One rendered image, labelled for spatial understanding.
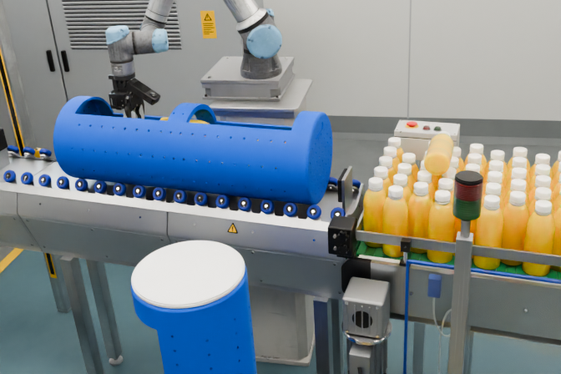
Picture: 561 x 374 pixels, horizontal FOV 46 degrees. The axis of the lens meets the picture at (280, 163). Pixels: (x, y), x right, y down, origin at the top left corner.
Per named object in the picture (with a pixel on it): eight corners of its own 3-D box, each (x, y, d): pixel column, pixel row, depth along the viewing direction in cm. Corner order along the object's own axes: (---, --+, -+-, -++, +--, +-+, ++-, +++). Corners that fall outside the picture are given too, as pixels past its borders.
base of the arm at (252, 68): (241, 68, 248) (239, 41, 244) (282, 65, 247) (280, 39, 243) (239, 80, 234) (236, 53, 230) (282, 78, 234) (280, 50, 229)
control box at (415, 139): (398, 146, 230) (399, 118, 226) (458, 151, 224) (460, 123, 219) (393, 158, 222) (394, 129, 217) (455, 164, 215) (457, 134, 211)
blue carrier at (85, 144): (108, 153, 250) (92, 82, 235) (335, 174, 222) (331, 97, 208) (64, 193, 227) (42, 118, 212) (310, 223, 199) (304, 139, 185)
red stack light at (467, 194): (454, 187, 157) (455, 172, 155) (482, 189, 155) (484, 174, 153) (452, 199, 151) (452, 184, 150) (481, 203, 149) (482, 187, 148)
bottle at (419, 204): (422, 256, 186) (423, 198, 178) (401, 247, 191) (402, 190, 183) (436, 246, 190) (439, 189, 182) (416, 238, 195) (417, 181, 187)
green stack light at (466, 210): (453, 205, 159) (454, 187, 157) (481, 209, 157) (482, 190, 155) (451, 219, 153) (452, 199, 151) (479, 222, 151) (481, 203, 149)
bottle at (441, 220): (452, 265, 182) (456, 205, 174) (426, 263, 183) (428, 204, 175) (452, 251, 188) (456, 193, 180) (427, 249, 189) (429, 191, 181)
